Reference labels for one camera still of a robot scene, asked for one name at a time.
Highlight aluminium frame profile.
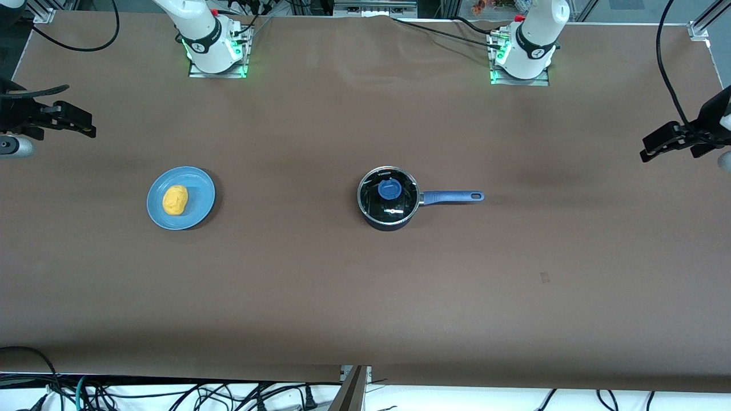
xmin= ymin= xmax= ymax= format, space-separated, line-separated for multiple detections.
xmin=688 ymin=0 xmax=731 ymax=41

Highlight dark pot with blue handle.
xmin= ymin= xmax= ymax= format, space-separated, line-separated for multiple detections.
xmin=358 ymin=166 xmax=485 ymax=232

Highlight aluminium rail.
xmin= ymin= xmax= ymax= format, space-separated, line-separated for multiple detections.
xmin=333 ymin=0 xmax=419 ymax=19

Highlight glass lid with blue knob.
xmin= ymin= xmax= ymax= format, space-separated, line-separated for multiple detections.
xmin=358 ymin=166 xmax=420 ymax=224

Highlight long black table cable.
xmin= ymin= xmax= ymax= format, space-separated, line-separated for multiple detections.
xmin=391 ymin=16 xmax=503 ymax=50

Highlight orange toy items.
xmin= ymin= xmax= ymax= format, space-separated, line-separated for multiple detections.
xmin=471 ymin=0 xmax=515 ymax=15

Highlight aluminium table leg profile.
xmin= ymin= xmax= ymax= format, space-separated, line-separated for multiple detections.
xmin=327 ymin=365 xmax=373 ymax=411

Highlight black looped floor cable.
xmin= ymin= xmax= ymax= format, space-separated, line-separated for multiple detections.
xmin=0 ymin=346 xmax=61 ymax=411

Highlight short black table cable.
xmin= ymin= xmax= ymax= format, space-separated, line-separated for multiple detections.
xmin=450 ymin=16 xmax=495 ymax=36

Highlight yellow potato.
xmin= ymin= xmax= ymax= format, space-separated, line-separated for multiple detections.
xmin=163 ymin=185 xmax=189 ymax=217

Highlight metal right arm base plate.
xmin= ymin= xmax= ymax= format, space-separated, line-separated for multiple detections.
xmin=188 ymin=26 xmax=250 ymax=79

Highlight blue round plate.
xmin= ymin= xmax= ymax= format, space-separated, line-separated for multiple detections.
xmin=147 ymin=166 xmax=216 ymax=231

